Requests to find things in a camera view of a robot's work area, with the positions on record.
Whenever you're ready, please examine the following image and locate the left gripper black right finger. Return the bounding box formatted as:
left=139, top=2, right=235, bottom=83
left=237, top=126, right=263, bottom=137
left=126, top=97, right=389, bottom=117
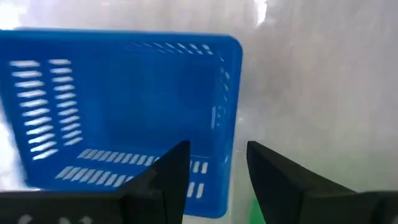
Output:
left=246, top=141, right=398, bottom=224

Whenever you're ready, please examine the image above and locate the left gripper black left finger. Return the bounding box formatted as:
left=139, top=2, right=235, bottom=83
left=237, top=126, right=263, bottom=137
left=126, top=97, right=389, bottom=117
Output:
left=0, top=139, right=192, bottom=224

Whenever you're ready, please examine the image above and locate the green slotted plastic basket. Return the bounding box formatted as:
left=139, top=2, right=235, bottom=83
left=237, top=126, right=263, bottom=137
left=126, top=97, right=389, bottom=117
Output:
left=248, top=198, right=267, bottom=224

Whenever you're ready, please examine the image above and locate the blue slotted plastic basket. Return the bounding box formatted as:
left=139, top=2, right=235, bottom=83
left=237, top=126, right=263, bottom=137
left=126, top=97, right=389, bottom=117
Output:
left=0, top=27, right=244, bottom=219

